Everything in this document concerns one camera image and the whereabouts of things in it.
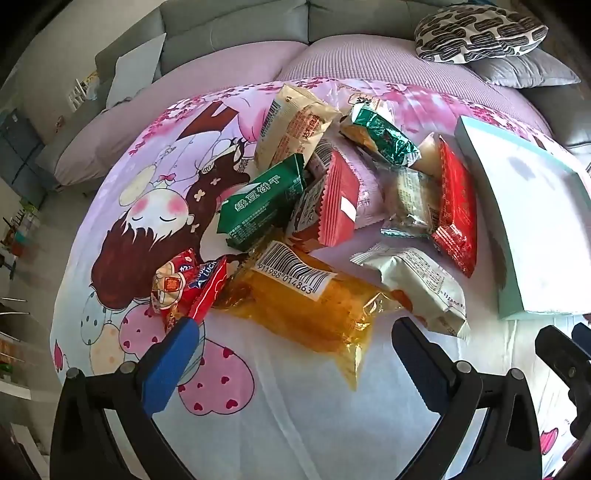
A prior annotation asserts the clear pastry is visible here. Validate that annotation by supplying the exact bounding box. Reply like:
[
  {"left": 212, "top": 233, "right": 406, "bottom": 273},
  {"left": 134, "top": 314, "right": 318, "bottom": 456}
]
[{"left": 379, "top": 166, "right": 441, "bottom": 238}]

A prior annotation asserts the dark green biscuit packet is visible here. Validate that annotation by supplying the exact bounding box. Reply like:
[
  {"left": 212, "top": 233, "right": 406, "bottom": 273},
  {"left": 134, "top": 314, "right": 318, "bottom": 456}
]
[{"left": 217, "top": 153, "right": 308, "bottom": 252}]

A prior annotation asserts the green white snack packet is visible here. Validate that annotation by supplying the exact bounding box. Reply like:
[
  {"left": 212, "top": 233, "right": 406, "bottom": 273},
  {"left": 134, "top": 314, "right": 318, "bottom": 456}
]
[{"left": 340, "top": 95, "right": 421, "bottom": 168}]

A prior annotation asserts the pink snack packet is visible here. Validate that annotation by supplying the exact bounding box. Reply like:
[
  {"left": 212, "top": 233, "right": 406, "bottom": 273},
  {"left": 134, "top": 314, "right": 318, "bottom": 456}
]
[{"left": 353, "top": 157, "right": 386, "bottom": 232}]

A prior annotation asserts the blue cabinet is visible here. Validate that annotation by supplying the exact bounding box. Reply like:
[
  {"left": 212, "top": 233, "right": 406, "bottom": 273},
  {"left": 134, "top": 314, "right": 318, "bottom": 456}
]
[{"left": 0, "top": 108, "right": 44, "bottom": 197}]

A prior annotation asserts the grey sofa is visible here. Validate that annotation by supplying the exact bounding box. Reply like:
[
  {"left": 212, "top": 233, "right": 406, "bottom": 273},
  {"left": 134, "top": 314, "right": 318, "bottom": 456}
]
[{"left": 34, "top": 0, "right": 591, "bottom": 195}]

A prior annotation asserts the red gold-patterned packet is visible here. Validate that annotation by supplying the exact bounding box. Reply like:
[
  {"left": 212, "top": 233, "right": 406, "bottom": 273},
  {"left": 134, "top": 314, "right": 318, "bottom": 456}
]
[{"left": 429, "top": 136, "right": 478, "bottom": 278}]

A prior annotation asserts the pink sofa cover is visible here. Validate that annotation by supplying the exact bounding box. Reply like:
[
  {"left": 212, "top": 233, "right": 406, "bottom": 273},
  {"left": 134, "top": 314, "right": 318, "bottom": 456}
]
[{"left": 54, "top": 39, "right": 555, "bottom": 185}]

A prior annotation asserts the pale round cake packet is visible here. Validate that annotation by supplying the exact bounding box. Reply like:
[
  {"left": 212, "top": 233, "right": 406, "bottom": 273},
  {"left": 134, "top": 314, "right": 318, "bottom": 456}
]
[{"left": 409, "top": 132, "right": 444, "bottom": 185}]

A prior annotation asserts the small red gold packet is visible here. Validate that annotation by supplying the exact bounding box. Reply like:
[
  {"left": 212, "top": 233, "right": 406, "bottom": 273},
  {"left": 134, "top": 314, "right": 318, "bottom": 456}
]
[{"left": 151, "top": 248, "right": 199, "bottom": 333}]

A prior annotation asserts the dark red zigzag-edged packet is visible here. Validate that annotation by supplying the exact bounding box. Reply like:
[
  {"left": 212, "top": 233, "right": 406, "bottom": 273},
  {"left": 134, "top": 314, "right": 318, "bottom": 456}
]
[{"left": 285, "top": 142, "right": 362, "bottom": 254}]

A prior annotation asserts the grey pillow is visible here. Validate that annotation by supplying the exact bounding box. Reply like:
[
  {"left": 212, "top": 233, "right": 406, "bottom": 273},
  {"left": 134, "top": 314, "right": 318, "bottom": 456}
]
[{"left": 468, "top": 46, "right": 581, "bottom": 89}]

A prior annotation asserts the black white patterned pillow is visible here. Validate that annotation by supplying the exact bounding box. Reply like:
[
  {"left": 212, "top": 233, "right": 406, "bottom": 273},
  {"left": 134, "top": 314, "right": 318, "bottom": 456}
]
[{"left": 414, "top": 7, "right": 549, "bottom": 64}]

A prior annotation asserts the grey leather cushion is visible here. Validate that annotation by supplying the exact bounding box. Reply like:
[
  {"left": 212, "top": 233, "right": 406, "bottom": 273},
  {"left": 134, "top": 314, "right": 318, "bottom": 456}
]
[{"left": 522, "top": 85, "right": 591, "bottom": 148}]

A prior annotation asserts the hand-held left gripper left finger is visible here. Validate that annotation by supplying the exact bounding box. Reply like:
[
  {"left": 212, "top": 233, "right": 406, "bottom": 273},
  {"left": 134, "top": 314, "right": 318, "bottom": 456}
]
[{"left": 50, "top": 318, "right": 200, "bottom": 480}]

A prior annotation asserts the yellow transparent snack packet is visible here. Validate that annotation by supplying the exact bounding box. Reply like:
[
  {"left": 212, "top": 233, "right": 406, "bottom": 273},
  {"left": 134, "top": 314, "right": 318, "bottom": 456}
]
[{"left": 213, "top": 240, "right": 407, "bottom": 392}]

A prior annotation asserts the beige orange-print snack packet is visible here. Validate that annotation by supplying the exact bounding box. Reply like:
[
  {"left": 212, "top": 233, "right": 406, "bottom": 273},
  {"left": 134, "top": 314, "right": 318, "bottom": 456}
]
[{"left": 255, "top": 84, "right": 342, "bottom": 171}]

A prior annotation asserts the teal shallow box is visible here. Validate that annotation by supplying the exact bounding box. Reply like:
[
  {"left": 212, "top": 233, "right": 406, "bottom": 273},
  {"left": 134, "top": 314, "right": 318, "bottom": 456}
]
[{"left": 455, "top": 116, "right": 591, "bottom": 321}]

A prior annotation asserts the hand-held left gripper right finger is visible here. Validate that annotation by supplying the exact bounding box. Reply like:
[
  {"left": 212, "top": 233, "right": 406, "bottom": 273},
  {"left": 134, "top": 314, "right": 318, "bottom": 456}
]
[{"left": 392, "top": 316, "right": 543, "bottom": 480}]

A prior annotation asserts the printed blanket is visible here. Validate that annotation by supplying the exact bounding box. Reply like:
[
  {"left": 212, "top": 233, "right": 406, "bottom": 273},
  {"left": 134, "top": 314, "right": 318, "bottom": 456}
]
[{"left": 48, "top": 78, "right": 591, "bottom": 480}]

